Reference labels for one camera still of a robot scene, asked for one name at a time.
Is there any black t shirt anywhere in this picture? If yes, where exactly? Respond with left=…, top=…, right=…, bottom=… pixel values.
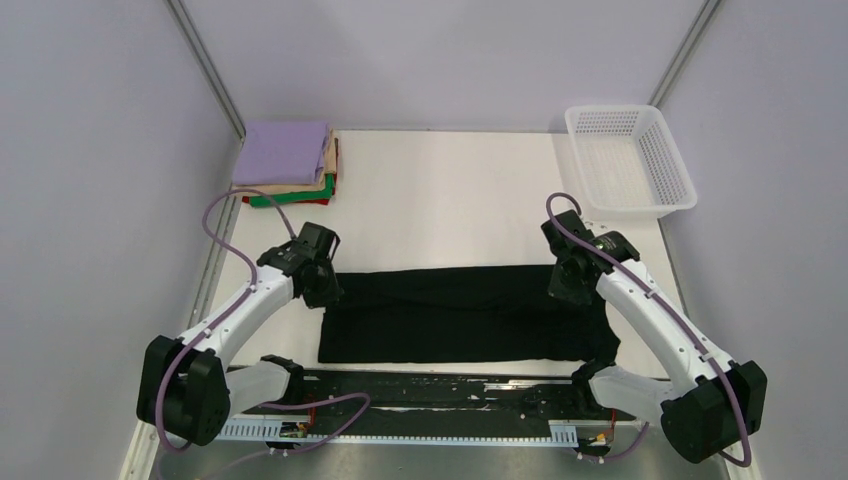
left=317, top=265, right=620, bottom=364

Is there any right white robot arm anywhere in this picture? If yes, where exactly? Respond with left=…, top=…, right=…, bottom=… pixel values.
left=542, top=210, right=768, bottom=468

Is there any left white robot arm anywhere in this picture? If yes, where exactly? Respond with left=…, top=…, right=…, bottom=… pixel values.
left=136, top=222, right=343, bottom=446

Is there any folded green t shirt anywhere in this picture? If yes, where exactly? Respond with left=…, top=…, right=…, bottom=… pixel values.
left=242, top=174, right=336, bottom=208

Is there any folded red t shirt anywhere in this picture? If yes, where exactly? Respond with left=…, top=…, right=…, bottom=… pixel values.
left=273, top=137, right=340, bottom=206

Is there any folded beige t shirt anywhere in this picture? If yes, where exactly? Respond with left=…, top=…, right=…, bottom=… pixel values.
left=232, top=127, right=337, bottom=195

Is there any folded purple t shirt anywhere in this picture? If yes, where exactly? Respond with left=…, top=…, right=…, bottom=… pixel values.
left=232, top=120, right=330, bottom=186

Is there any white plastic laundry basket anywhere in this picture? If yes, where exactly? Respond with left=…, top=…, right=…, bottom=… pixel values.
left=564, top=104, right=698, bottom=220

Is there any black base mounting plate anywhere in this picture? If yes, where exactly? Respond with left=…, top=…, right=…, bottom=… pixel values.
left=285, top=369, right=632, bottom=439

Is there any aluminium frame rail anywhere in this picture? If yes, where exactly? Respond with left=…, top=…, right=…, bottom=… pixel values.
left=140, top=380, right=745, bottom=429

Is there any white slotted cable duct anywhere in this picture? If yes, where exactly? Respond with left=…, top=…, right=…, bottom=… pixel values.
left=218, top=418, right=579, bottom=448

